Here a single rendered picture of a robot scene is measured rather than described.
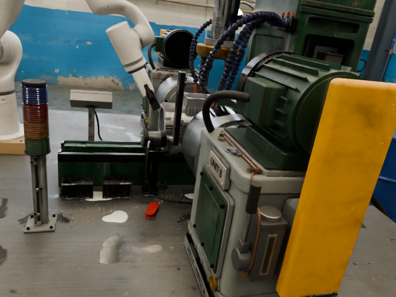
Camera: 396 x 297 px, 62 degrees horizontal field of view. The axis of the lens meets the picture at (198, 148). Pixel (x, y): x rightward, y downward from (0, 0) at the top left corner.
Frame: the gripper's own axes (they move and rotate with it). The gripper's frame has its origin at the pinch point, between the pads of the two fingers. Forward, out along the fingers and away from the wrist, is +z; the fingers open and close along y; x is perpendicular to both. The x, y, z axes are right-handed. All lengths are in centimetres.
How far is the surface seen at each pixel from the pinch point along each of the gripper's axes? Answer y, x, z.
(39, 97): 39, -25, -26
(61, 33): -551, -87, -34
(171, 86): -16.1, 10.5, 0.8
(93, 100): -15.2, -21.9, -8.5
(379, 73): -465, 473, 294
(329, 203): 86, 17, 3
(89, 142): -0.1, -29.4, 2.4
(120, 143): -0.1, -19.1, 8.3
